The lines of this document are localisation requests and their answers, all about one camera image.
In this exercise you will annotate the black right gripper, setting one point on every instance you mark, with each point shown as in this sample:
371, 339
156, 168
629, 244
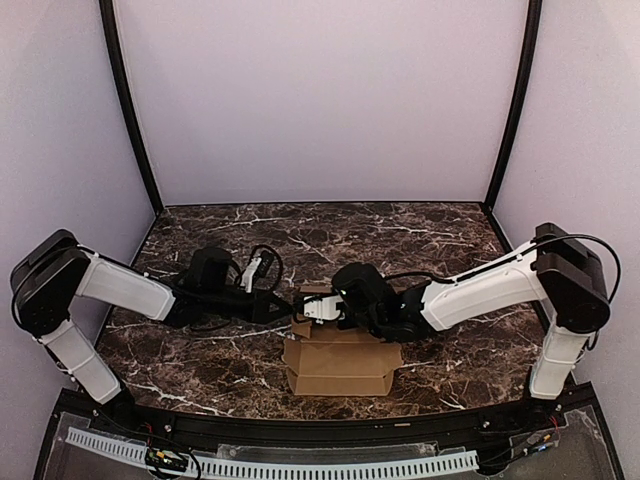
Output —
345, 320

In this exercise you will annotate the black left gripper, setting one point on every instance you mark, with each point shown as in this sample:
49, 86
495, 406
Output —
255, 307

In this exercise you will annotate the brown cardboard paper box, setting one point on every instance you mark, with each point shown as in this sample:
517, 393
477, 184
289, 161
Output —
322, 360

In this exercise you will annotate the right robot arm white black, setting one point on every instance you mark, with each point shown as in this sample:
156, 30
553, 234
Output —
554, 267

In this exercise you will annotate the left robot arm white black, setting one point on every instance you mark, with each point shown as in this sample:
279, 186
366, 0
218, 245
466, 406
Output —
60, 270

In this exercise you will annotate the small green circuit board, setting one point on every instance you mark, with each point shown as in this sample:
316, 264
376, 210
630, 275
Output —
165, 459

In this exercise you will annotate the right small circuit board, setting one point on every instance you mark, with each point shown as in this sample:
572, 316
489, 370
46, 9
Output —
540, 443

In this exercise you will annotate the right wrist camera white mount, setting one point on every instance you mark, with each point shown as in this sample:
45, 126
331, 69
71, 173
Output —
318, 308

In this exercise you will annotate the black front table rail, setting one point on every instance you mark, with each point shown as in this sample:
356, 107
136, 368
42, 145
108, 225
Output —
482, 427

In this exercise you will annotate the white slotted cable duct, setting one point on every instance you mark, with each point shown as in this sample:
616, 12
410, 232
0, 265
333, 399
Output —
243, 462

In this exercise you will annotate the black left frame post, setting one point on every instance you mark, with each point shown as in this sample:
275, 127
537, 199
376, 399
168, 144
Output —
126, 102

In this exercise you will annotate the black frame post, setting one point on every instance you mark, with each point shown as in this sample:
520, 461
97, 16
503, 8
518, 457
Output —
126, 102
524, 69

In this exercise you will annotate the black right frame post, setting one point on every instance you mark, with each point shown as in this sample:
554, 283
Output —
524, 69

